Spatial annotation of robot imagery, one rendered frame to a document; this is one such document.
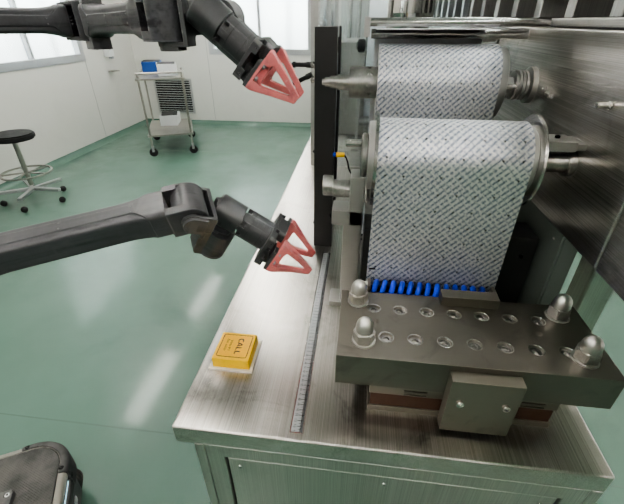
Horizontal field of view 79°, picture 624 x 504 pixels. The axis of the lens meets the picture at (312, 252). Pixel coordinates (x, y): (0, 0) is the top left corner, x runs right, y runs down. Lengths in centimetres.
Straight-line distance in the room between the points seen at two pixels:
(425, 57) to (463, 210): 34
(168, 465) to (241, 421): 109
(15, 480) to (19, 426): 52
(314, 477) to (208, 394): 23
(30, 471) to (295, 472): 107
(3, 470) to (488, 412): 146
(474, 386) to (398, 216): 29
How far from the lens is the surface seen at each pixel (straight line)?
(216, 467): 77
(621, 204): 65
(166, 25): 71
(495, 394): 62
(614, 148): 68
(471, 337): 65
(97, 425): 196
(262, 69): 65
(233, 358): 73
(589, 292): 103
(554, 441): 75
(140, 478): 176
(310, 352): 76
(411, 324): 64
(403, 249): 69
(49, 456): 164
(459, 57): 88
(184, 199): 65
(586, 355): 67
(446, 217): 67
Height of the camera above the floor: 145
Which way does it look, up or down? 32 degrees down
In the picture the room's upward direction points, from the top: straight up
